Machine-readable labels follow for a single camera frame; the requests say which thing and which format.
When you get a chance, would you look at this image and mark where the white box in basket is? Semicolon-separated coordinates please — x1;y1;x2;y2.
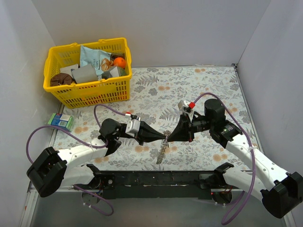
60;64;79;76

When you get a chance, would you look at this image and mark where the brown round bun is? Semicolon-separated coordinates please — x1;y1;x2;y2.
50;73;75;87

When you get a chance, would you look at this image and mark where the orange fruit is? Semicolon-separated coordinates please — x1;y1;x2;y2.
113;57;126;69

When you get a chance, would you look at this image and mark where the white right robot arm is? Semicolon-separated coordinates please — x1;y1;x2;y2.
168;99;303;218

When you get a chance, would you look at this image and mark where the grey cardboard box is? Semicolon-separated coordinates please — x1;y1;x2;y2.
71;64;98;84

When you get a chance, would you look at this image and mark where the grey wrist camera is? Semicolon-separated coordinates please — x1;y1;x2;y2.
125;119;141;134
178;100;195;113

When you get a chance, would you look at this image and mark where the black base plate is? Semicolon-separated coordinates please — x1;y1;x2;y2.
77;171;232;200

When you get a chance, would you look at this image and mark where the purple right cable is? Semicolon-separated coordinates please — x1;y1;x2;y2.
188;92;257;225

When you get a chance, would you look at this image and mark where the yellow plastic basket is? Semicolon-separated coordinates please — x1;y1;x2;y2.
43;37;132;108

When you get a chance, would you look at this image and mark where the aluminium frame rail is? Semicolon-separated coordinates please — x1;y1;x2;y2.
18;171;296;227

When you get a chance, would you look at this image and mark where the green blue carton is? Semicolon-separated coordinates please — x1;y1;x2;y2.
47;113;74;131

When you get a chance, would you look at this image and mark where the light blue chips bag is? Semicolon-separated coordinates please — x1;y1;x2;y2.
80;45;114;76

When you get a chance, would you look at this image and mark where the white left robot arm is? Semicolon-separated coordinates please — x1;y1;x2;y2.
27;118;166;197

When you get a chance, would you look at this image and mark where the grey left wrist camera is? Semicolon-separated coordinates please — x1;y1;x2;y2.
125;119;141;134

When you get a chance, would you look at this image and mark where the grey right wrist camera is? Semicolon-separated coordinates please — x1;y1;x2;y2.
178;100;195;113

